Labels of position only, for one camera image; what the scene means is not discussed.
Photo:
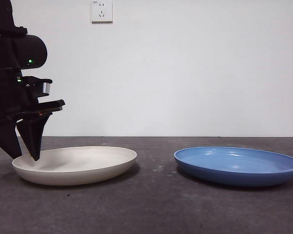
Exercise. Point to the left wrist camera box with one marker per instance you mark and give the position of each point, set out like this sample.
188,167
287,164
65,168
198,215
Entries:
47,87

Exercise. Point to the white plate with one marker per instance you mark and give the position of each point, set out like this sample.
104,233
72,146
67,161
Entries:
83,165

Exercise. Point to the blue plate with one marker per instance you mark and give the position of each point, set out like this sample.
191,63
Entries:
234,170

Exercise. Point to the white wall socket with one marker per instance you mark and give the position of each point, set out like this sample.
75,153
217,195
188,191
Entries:
102,12

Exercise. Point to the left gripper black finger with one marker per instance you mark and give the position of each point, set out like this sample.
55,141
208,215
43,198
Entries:
5,136
33,136

